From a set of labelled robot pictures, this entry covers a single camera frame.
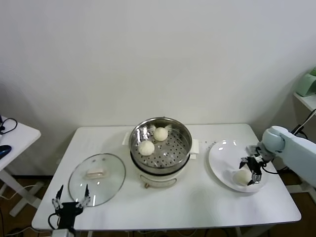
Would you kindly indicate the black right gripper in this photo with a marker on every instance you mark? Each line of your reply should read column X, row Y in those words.
column 254, row 165

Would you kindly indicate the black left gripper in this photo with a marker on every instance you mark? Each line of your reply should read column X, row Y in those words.
column 67, row 211

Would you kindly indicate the white steamed baozi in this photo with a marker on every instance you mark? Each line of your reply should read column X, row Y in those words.
column 242, row 177
column 160, row 134
column 146, row 148

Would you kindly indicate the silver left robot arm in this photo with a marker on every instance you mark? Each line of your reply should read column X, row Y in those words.
column 61, row 233

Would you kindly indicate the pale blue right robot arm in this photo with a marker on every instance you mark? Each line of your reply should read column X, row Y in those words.
column 296, row 153

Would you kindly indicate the perforated steel steamer basket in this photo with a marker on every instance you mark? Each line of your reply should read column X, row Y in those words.
column 172, row 148

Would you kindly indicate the white oval plate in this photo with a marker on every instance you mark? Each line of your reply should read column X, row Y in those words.
column 222, row 158

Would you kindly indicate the glass pot lid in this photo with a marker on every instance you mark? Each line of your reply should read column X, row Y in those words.
column 108, row 170

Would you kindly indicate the white side table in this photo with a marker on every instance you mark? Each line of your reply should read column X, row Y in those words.
column 22, row 138

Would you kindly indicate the blue computer mouse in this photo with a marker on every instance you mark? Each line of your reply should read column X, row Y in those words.
column 4, row 149

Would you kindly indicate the cream electric pot base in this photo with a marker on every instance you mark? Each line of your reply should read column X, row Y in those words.
column 158, row 179

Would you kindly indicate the white side desk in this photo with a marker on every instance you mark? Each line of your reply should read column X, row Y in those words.
column 308, row 101

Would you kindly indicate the mint green appliance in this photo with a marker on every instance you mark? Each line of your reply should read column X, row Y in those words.
column 306, row 85

